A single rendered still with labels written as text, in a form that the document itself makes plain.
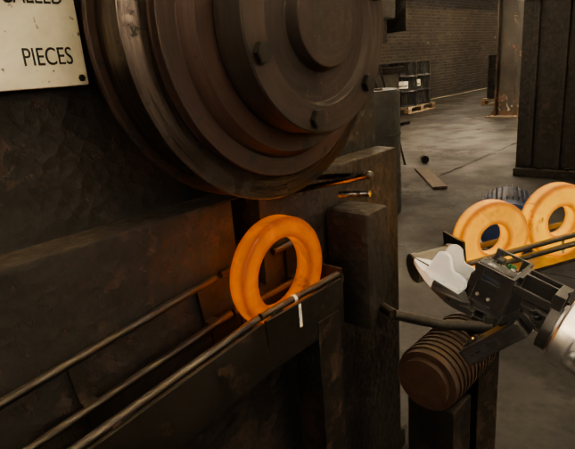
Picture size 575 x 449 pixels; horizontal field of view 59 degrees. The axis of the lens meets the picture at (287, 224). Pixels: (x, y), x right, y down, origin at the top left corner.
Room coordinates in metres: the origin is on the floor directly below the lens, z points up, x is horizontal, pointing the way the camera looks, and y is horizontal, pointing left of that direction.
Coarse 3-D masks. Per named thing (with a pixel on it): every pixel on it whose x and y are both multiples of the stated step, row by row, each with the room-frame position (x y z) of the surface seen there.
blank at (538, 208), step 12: (540, 192) 0.98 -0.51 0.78; (552, 192) 0.97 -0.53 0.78; (564, 192) 0.97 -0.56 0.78; (528, 204) 0.98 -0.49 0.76; (540, 204) 0.96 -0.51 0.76; (552, 204) 0.97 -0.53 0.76; (564, 204) 0.97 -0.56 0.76; (528, 216) 0.96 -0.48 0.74; (540, 216) 0.96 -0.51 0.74; (540, 228) 0.96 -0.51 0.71; (564, 228) 0.99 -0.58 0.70; (528, 240) 0.97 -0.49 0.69; (540, 240) 0.96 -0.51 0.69; (564, 252) 0.97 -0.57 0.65
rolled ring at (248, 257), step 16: (256, 224) 0.74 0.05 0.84; (272, 224) 0.73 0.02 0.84; (288, 224) 0.75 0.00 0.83; (304, 224) 0.78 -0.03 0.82; (256, 240) 0.71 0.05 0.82; (272, 240) 0.73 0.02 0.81; (304, 240) 0.78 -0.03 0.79; (240, 256) 0.70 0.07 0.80; (256, 256) 0.70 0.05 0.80; (304, 256) 0.79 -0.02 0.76; (320, 256) 0.81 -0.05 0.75; (240, 272) 0.69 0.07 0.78; (256, 272) 0.70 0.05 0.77; (304, 272) 0.79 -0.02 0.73; (320, 272) 0.80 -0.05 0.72; (240, 288) 0.68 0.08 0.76; (256, 288) 0.70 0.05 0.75; (304, 288) 0.78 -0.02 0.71; (240, 304) 0.69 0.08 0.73; (256, 304) 0.70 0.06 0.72; (272, 304) 0.76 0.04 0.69
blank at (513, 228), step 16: (480, 208) 0.94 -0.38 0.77; (496, 208) 0.94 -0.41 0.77; (512, 208) 0.95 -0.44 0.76; (464, 224) 0.93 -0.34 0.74; (480, 224) 0.93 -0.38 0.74; (512, 224) 0.95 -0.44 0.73; (464, 240) 0.93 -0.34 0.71; (480, 240) 0.94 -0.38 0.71; (512, 240) 0.95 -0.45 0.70; (480, 256) 0.93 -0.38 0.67
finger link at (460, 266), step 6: (450, 246) 0.71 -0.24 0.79; (456, 246) 0.70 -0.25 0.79; (450, 252) 0.71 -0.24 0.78; (456, 252) 0.70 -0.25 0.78; (462, 252) 0.70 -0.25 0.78; (420, 258) 0.73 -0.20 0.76; (456, 258) 0.70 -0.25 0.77; (462, 258) 0.70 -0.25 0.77; (426, 264) 0.72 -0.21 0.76; (456, 264) 0.70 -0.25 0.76; (462, 264) 0.70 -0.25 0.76; (456, 270) 0.70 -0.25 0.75; (462, 270) 0.69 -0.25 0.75; (468, 270) 0.69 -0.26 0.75; (468, 276) 0.69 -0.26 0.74; (468, 288) 0.68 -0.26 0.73
